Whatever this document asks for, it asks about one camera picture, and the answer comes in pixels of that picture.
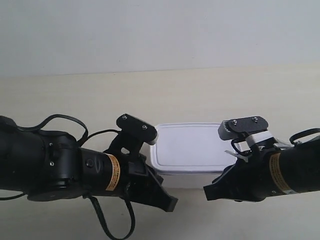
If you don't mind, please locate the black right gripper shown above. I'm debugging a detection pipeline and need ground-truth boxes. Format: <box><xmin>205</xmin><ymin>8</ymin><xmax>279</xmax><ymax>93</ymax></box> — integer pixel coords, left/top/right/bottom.
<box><xmin>203</xmin><ymin>147</ymin><xmax>275</xmax><ymax>202</ymax></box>

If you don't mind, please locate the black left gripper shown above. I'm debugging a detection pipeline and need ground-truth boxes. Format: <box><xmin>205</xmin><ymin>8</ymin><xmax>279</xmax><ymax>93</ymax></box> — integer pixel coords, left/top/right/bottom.
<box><xmin>104</xmin><ymin>130</ymin><xmax>178</xmax><ymax>212</ymax></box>

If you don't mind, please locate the white lidded plastic container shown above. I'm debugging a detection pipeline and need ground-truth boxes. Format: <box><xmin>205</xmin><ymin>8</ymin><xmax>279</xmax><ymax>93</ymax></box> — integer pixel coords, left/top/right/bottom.
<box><xmin>149</xmin><ymin>122</ymin><xmax>237</xmax><ymax>175</ymax></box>

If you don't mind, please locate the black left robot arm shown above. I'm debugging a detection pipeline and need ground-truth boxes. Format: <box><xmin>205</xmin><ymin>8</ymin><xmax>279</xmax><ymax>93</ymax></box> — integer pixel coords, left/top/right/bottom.
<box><xmin>0</xmin><ymin>113</ymin><xmax>178</xmax><ymax>212</ymax></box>

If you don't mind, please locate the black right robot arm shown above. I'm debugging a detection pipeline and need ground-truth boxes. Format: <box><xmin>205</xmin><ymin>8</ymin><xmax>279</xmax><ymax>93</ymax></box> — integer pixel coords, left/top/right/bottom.
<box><xmin>203</xmin><ymin>140</ymin><xmax>320</xmax><ymax>202</ymax></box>

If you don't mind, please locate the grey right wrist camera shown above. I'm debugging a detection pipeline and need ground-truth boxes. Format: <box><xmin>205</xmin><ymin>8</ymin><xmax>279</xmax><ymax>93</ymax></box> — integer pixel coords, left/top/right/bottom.
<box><xmin>218</xmin><ymin>116</ymin><xmax>269</xmax><ymax>141</ymax></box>

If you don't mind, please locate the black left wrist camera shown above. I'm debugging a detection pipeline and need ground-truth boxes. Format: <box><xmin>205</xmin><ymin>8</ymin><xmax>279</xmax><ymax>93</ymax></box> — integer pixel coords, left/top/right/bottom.
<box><xmin>116</xmin><ymin>113</ymin><xmax>158</xmax><ymax>146</ymax></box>

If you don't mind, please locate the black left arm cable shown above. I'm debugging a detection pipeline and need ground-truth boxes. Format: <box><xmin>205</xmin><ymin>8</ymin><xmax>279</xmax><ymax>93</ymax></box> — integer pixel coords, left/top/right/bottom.
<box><xmin>0</xmin><ymin>114</ymin><xmax>137</xmax><ymax>238</ymax></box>

